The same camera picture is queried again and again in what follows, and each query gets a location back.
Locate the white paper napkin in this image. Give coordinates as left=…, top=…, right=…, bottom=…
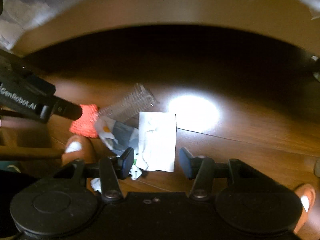
left=136, top=112, right=177, bottom=172

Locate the crumpled silver snack bag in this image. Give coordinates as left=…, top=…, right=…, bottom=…
left=94, top=116, right=143, bottom=180

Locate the orange foam net sleeve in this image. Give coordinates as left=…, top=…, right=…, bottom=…
left=69, top=104, right=98, bottom=138

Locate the clear ridged plastic tray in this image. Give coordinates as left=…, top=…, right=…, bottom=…
left=97, top=83, right=158, bottom=122

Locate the metal bed leg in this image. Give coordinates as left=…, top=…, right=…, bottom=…
left=311, top=56, right=320, bottom=82

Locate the wooden bed frame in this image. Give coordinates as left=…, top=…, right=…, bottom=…
left=13, top=0, right=319, bottom=56

